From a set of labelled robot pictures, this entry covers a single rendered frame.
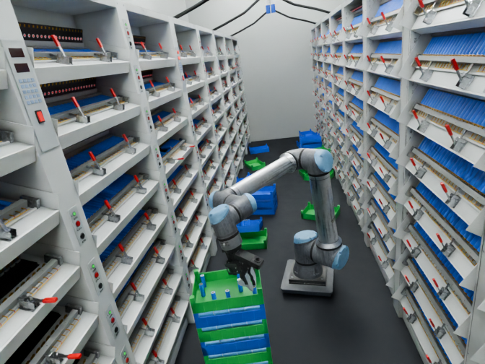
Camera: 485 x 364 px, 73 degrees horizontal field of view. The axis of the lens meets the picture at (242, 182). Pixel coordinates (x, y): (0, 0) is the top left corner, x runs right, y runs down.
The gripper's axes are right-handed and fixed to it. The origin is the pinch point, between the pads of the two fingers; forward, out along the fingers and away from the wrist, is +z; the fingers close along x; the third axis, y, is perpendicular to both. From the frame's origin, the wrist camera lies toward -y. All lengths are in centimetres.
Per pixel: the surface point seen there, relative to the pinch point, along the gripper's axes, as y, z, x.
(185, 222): 65, -18, -40
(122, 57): 32, -109, -16
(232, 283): 15.8, 2.3, -5.7
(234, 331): 12.8, 16.5, 8.6
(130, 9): 29, -129, -31
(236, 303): 6.4, 2.9, 7.1
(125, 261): 36, -31, 24
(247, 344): 11.1, 25.4, 6.4
